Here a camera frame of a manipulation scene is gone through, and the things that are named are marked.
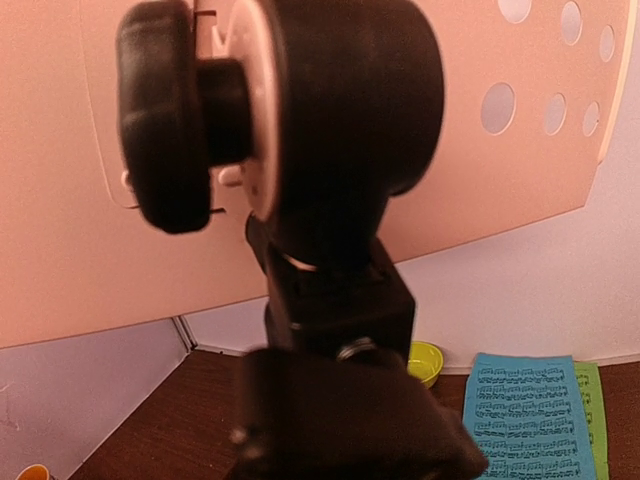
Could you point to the patterned mug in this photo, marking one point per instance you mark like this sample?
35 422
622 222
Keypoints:
35 472

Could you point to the green sheet music paper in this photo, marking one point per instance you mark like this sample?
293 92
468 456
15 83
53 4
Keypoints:
589 382

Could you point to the blue sheet music paper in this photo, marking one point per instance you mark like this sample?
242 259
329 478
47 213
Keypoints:
527 416

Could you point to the yellow-green plastic bowl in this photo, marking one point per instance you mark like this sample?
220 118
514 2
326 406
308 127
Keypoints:
425 362

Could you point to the pink music stand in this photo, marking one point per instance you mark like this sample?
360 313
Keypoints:
153 166

